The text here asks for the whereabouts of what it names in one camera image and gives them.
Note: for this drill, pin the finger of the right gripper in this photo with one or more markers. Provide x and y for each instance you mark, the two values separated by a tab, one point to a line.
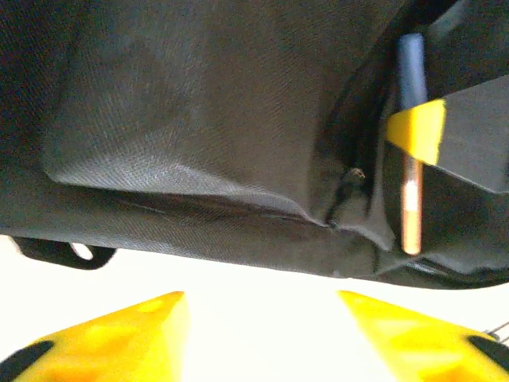
469	135

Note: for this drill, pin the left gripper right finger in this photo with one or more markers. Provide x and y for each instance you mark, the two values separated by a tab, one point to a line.
417	342

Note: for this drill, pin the blue capped copper pen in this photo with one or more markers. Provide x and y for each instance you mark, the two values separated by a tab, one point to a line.
411	207

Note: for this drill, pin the black student backpack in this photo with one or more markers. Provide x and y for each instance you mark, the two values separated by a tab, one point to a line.
199	119

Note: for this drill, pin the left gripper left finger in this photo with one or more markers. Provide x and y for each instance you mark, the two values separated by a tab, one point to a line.
119	342

